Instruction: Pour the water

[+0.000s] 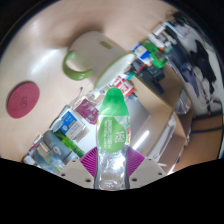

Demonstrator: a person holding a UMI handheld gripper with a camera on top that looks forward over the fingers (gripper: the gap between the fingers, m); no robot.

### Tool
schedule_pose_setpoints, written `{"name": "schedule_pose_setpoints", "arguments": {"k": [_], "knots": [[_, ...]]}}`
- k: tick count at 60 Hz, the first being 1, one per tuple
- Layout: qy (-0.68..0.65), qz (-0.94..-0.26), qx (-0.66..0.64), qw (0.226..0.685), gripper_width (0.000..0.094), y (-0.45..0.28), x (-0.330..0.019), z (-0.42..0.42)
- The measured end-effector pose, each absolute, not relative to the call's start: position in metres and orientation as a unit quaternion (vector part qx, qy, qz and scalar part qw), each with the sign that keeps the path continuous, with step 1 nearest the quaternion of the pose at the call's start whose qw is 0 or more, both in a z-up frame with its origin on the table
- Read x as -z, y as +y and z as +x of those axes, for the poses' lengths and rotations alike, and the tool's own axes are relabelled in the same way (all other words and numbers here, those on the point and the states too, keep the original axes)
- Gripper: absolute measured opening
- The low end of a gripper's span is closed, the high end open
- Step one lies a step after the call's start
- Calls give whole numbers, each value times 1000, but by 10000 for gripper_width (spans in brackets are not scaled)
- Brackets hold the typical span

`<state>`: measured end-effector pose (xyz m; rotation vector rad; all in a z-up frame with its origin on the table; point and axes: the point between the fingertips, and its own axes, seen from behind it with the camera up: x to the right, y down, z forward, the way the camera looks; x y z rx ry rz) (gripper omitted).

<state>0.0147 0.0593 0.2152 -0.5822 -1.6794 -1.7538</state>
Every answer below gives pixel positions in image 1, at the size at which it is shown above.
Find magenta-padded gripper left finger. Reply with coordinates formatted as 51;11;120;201
59;146;100;190

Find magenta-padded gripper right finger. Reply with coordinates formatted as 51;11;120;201
125;146;167;190

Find clear bottle green cap label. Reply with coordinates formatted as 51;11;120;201
95;87;132;191

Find dark green bottle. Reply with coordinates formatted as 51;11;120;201
54;131;86;158

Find under-shelf light bar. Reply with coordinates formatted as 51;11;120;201
133;130;150;150

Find grey shaker bottle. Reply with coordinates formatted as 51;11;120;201
41;129;73;156

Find blue and white box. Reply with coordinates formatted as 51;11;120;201
53;109;89;141

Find pink packet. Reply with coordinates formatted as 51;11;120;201
74;98;100;125

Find flat round red coaster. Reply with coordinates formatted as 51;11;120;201
6;81;41;119

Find red and white can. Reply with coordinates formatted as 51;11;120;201
113;74;134;98

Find green plastic container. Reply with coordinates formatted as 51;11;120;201
141;39;168;69

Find small white bottle blue label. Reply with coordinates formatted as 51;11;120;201
132;43;149;63

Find hanging dark clothes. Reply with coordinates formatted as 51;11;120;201
173;13;221;101

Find white mug green handle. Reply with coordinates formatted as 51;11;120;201
62;30;136;91

